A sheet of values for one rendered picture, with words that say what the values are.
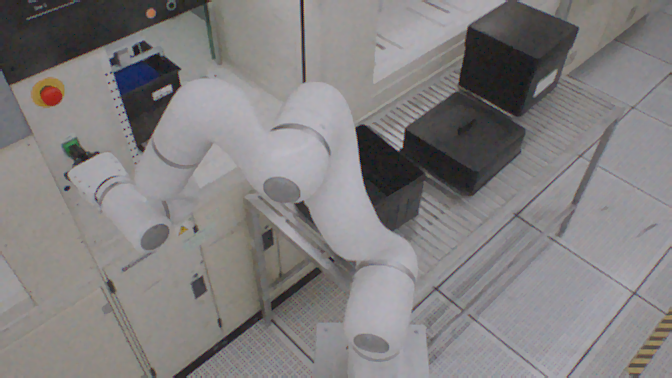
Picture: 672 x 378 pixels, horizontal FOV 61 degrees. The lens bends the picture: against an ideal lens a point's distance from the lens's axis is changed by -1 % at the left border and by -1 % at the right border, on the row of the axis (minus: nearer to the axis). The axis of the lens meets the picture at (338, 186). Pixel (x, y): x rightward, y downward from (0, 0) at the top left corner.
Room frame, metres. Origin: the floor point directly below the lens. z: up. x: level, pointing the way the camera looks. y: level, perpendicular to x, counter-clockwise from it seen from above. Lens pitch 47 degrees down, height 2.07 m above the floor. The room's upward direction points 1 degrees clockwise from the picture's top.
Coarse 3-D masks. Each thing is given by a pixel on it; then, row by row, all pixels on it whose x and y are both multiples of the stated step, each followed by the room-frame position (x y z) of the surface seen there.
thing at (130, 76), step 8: (120, 72) 1.32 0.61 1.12; (128, 72) 1.33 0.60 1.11; (136, 72) 1.35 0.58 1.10; (144, 72) 1.37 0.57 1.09; (152, 72) 1.38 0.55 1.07; (120, 80) 1.31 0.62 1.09; (128, 80) 1.33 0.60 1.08; (136, 80) 1.34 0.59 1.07; (144, 80) 1.36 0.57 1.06; (120, 88) 1.31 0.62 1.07; (128, 88) 1.32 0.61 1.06
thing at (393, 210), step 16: (368, 128) 1.32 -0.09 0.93; (368, 144) 1.31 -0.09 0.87; (384, 144) 1.26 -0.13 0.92; (368, 160) 1.31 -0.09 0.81; (384, 160) 1.26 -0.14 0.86; (400, 160) 1.21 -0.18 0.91; (368, 176) 1.26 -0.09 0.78; (384, 176) 1.25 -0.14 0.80; (400, 176) 1.20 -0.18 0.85; (416, 176) 1.15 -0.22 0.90; (368, 192) 1.21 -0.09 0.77; (384, 192) 1.20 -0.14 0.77; (400, 192) 1.07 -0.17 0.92; (416, 192) 1.11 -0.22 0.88; (304, 208) 1.12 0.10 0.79; (384, 208) 1.03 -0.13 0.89; (400, 208) 1.07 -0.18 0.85; (416, 208) 1.12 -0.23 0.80; (384, 224) 1.04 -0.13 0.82; (400, 224) 1.08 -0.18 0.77
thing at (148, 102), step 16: (112, 48) 1.29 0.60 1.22; (144, 48) 1.45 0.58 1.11; (160, 48) 1.41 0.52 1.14; (128, 64) 1.32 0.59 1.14; (160, 64) 1.40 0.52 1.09; (176, 64) 1.36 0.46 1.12; (160, 80) 1.29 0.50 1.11; (176, 80) 1.33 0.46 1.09; (128, 96) 1.22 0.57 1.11; (144, 96) 1.25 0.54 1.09; (160, 96) 1.28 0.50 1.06; (128, 112) 1.21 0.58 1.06; (144, 112) 1.24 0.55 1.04; (160, 112) 1.28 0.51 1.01; (144, 128) 1.23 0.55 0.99
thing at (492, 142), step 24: (456, 96) 1.58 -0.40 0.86; (432, 120) 1.45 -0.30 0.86; (456, 120) 1.45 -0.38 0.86; (480, 120) 1.45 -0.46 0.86; (504, 120) 1.46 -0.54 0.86; (408, 144) 1.39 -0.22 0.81; (432, 144) 1.33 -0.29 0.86; (456, 144) 1.33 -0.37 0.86; (480, 144) 1.34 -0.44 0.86; (504, 144) 1.34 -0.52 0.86; (432, 168) 1.31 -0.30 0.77; (456, 168) 1.26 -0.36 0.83; (480, 168) 1.23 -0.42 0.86
